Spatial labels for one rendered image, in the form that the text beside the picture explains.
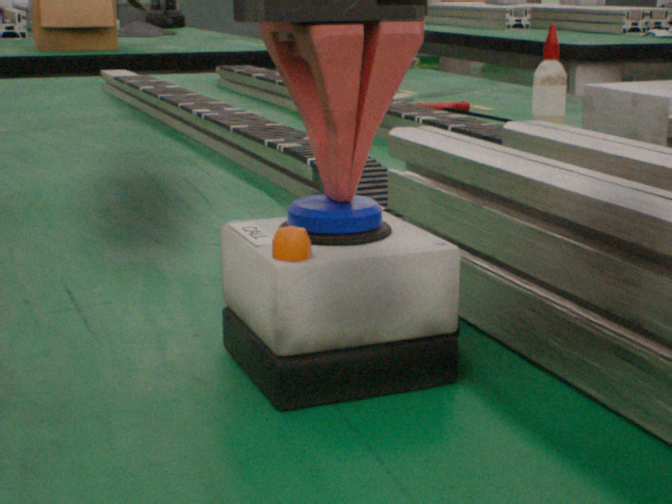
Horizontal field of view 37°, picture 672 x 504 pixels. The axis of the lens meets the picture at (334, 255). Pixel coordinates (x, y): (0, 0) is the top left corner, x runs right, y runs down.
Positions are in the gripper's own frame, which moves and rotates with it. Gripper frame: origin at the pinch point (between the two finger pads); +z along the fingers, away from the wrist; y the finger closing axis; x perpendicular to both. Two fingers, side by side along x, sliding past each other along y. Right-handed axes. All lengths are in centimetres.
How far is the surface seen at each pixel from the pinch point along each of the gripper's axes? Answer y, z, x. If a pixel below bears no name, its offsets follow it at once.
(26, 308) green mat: -11.9, 8.1, 13.6
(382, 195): 13.2, 6.2, 24.6
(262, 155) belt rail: 10.8, 6.1, 44.4
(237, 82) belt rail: 30, 6, 118
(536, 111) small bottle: 49, 6, 62
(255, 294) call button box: -4.2, 4.1, -1.3
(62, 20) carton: 18, -1, 228
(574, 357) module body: 7.8, 6.9, -6.1
